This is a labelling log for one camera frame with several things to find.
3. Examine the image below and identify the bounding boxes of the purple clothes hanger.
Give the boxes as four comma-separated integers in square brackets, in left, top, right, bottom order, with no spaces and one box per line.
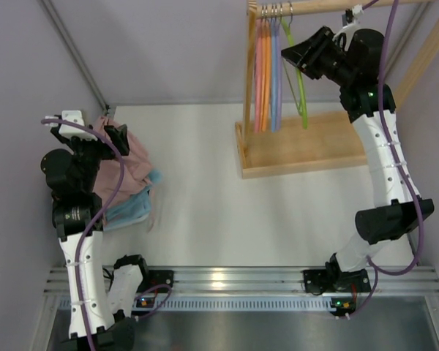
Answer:
[274,17,282,132]

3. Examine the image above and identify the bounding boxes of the green clothes hanger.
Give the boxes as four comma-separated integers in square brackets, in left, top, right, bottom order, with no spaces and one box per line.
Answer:
[279,3,308,129]

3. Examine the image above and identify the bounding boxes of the blue trousers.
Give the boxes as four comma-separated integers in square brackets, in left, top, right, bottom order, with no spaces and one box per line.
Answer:
[103,169,162,233]

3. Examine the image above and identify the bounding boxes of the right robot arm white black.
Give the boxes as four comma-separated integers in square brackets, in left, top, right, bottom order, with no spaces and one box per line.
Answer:
[281,26,435,294]

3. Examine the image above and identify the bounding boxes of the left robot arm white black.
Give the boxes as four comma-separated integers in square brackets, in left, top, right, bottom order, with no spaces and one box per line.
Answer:
[40,117,149,350]

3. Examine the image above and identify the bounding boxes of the blue clothes hanger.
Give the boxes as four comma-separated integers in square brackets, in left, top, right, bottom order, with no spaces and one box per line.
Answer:
[270,18,277,132]

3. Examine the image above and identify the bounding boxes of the pink clothes hanger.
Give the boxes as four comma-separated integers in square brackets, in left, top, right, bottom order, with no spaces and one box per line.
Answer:
[254,19,263,133]

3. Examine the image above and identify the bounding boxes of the orange clothes hanger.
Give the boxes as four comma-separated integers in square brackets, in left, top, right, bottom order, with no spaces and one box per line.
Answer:
[260,17,271,132]

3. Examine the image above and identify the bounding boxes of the wooden clothes rack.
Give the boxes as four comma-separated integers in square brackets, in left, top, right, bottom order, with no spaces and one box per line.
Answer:
[235,1,439,179]

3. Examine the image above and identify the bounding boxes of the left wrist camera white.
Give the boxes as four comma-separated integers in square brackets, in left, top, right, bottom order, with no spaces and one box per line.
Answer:
[44,110,97,143]

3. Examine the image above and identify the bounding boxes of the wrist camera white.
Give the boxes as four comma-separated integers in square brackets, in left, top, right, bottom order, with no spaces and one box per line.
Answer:
[333,4,364,42]
[44,110,97,143]

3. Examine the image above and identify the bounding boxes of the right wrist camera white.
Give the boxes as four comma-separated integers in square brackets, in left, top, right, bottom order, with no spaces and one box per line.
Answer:
[333,4,364,42]

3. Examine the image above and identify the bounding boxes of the aluminium mounting rail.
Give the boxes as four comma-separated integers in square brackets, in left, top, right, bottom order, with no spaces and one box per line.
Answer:
[43,265,439,312]

